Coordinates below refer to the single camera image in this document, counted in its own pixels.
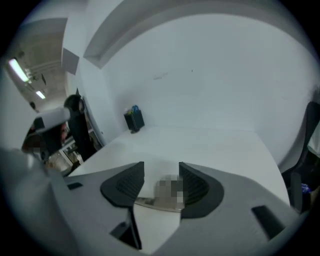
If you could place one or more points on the white table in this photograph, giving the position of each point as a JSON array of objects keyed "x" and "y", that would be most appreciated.
[{"x": 200, "y": 150}]

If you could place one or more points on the grey wall panel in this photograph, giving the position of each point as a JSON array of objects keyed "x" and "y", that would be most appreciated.
[{"x": 70, "y": 60}]

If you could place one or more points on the white head-mounted camera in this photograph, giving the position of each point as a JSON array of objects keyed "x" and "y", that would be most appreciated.
[{"x": 53, "y": 117}]

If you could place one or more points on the black office chair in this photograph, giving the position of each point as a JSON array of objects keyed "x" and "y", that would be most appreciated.
[{"x": 310, "y": 160}]

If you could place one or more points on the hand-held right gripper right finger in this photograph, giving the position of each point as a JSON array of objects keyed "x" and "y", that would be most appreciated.
[{"x": 225, "y": 212}]

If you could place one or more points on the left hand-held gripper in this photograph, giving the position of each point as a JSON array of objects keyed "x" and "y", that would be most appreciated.
[{"x": 27, "y": 200}]

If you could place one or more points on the black pen holder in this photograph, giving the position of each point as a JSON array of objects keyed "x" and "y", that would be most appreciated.
[{"x": 134, "y": 122}]

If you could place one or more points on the small grey metallic object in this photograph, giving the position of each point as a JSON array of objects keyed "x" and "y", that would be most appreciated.
[{"x": 167, "y": 191}]

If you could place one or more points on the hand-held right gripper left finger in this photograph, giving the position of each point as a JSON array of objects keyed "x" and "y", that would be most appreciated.
[{"x": 90, "y": 200}]

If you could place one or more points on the long ceiling light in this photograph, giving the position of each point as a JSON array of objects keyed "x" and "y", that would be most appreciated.
[
  {"x": 18, "y": 70},
  {"x": 40, "y": 95}
]

